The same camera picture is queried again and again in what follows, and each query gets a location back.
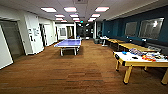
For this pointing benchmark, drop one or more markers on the short wooden table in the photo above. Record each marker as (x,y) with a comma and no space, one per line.
(116,41)

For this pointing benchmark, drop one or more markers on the white door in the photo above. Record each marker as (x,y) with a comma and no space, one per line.
(5,46)

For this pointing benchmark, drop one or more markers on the blue ping pong table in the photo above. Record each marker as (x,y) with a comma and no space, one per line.
(68,43)

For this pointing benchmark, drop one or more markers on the white wall papers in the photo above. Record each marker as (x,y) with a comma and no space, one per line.
(34,32)

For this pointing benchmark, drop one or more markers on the light wood gaming table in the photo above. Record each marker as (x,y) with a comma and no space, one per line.
(133,62)

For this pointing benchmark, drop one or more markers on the long wooden table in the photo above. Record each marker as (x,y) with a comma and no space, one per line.
(135,46)

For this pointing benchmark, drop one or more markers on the ceiling light panel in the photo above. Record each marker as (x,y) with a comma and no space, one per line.
(95,15)
(60,15)
(73,15)
(70,9)
(102,9)
(48,9)

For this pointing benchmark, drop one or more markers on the grey hallway door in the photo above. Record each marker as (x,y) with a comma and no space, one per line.
(13,38)

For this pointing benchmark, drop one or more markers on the small white table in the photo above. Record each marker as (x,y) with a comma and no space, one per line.
(104,38)

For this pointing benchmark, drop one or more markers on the dark framed window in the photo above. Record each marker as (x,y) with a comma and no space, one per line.
(151,28)
(131,29)

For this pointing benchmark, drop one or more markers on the dark sofa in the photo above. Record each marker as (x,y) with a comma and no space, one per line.
(158,48)

